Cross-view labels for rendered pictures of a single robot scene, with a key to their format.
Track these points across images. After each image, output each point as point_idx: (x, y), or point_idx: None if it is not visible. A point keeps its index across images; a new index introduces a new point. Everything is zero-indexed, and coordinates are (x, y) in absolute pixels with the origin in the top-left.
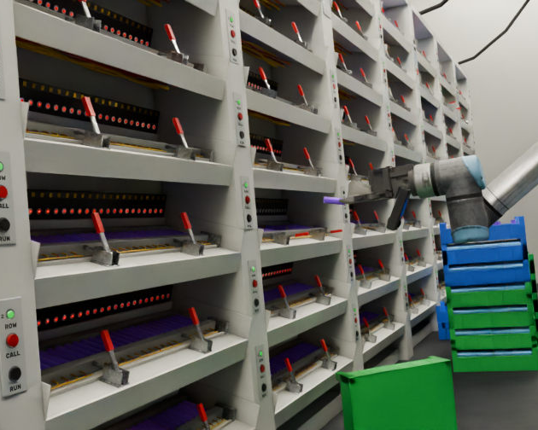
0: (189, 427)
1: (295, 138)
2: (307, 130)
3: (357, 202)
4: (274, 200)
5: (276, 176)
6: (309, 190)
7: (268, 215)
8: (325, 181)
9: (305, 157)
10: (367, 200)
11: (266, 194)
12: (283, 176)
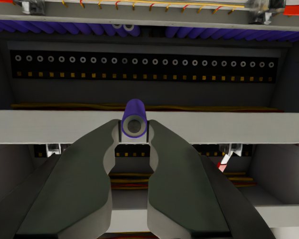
0: None
1: (14, 168)
2: (5, 190)
3: (104, 142)
4: (72, 75)
5: (266, 135)
6: (94, 112)
7: (81, 51)
8: (4, 136)
9: None
10: (90, 187)
11: (64, 83)
12: (235, 137)
